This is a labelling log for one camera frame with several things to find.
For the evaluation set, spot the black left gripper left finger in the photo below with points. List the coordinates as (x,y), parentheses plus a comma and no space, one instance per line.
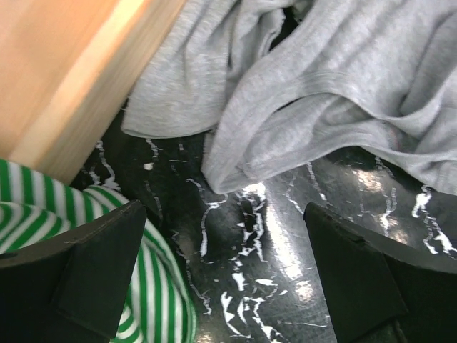
(72,287)

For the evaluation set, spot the green white striped top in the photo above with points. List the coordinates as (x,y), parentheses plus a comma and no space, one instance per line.
(35,207)

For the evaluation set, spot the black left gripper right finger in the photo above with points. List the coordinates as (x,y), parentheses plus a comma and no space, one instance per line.
(378,289)

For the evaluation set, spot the grey tank top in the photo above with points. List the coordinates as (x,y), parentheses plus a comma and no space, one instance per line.
(277,84)

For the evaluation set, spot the wooden clothes rack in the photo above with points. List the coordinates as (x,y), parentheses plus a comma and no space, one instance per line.
(67,66)

